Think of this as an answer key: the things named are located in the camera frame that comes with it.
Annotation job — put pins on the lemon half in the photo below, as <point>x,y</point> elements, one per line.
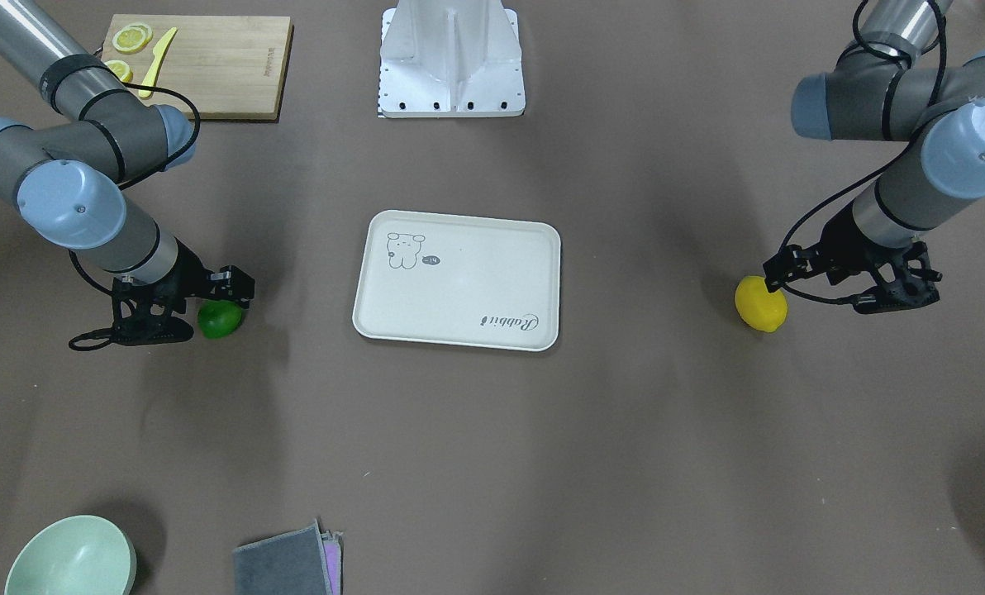
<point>122,70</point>

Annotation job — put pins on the white rabbit tray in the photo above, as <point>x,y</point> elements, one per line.
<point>459,280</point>

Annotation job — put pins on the yellow plastic knife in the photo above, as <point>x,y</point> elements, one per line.
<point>151,77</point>

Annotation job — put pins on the mint green bowl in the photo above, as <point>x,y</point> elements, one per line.
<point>82,554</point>

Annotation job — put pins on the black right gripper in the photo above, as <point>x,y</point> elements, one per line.
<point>189,273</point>

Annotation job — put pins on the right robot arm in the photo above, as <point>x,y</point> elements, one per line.
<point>68,183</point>

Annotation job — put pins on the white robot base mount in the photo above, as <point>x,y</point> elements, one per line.
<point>450,59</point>

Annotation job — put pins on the pink cloth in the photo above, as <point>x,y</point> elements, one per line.
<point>333,556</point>

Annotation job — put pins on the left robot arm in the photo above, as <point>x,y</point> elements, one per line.
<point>892,83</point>

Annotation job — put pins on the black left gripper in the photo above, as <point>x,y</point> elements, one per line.
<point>834,240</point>

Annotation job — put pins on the green lime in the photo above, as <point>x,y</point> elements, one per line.
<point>217,319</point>

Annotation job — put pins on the yellow lemon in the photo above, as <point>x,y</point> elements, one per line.
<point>759,308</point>

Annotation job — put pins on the grey cloth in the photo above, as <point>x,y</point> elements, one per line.
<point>290,563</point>

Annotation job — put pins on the lemon slice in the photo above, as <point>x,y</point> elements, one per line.
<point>132,37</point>

